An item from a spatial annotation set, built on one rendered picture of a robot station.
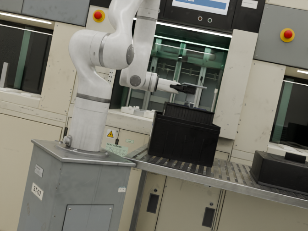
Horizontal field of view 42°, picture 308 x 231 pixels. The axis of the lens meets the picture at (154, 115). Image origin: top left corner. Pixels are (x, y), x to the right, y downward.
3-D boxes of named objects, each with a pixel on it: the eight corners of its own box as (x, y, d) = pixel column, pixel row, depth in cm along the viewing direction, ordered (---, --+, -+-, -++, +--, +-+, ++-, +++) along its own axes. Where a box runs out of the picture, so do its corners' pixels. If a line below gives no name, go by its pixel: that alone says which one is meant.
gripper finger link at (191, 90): (179, 91, 176) (194, 95, 176) (179, 91, 172) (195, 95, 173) (180, 84, 175) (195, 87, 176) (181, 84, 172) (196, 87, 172)
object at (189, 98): (155, 145, 192) (168, 80, 190) (196, 154, 193) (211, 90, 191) (156, 153, 168) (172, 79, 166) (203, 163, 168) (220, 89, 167)
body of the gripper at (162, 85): (152, 91, 183) (176, 96, 184) (152, 90, 173) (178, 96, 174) (156, 74, 183) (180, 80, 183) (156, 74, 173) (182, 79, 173)
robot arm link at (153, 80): (147, 91, 183) (154, 92, 183) (147, 90, 174) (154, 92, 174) (151, 73, 183) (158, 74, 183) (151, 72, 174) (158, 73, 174)
